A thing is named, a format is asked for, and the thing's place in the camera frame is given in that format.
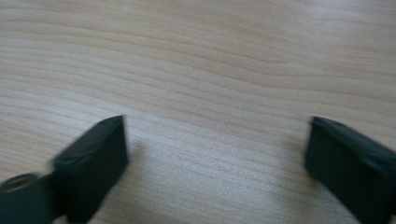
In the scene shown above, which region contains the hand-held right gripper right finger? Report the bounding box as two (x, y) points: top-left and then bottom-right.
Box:
(304, 116), (396, 224)

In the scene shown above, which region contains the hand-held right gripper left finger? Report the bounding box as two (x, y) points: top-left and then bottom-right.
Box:
(51, 114), (129, 224)

